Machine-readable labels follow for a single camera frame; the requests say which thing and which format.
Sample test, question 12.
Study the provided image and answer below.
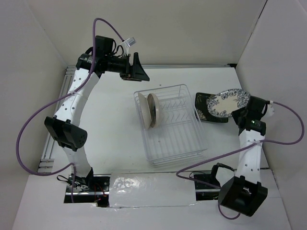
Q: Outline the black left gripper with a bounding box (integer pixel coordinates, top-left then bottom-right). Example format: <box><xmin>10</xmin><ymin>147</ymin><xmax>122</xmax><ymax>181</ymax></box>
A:
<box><xmin>105</xmin><ymin>52</ymin><xmax>150</xmax><ymax>82</ymax></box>

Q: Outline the blue and white patterned plate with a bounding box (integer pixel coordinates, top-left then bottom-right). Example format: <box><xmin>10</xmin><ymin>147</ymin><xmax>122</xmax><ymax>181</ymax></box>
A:
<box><xmin>207</xmin><ymin>89</ymin><xmax>251</xmax><ymax>118</ymax></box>

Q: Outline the cream plate with blue centre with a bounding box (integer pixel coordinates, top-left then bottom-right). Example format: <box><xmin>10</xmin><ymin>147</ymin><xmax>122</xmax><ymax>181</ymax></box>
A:
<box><xmin>147</xmin><ymin>93</ymin><xmax>162</xmax><ymax>128</ymax></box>

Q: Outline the orange rimmed petal pattern plate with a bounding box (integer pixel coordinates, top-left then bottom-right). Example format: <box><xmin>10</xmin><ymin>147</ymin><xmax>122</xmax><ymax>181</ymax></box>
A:
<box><xmin>138</xmin><ymin>92</ymin><xmax>152</xmax><ymax>129</ymax></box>

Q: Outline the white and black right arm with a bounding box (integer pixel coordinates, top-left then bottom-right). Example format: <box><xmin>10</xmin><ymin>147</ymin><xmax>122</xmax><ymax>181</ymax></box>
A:
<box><xmin>209</xmin><ymin>96</ymin><xmax>269</xmax><ymax>217</ymax></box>

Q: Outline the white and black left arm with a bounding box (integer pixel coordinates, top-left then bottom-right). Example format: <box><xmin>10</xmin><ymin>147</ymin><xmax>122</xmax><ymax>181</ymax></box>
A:
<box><xmin>44</xmin><ymin>52</ymin><xmax>150</xmax><ymax>191</ymax></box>

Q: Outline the dark square patterned plate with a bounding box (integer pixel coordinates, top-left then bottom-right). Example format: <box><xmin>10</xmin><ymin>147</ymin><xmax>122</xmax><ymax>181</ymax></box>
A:
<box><xmin>195</xmin><ymin>92</ymin><xmax>229</xmax><ymax>123</ymax></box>

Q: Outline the silver taped front panel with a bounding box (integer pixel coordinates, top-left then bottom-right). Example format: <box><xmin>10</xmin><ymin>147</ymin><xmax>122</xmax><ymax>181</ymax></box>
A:
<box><xmin>109</xmin><ymin>172</ymin><xmax>196</xmax><ymax>207</ymax></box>

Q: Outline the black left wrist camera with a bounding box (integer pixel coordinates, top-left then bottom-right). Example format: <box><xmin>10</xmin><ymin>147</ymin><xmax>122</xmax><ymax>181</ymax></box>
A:
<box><xmin>95</xmin><ymin>35</ymin><xmax>115</xmax><ymax>57</ymax></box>

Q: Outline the white wire dish rack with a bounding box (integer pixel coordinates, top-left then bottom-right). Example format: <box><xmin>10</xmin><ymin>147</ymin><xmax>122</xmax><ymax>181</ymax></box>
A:
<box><xmin>134</xmin><ymin>84</ymin><xmax>208</xmax><ymax>165</ymax></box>

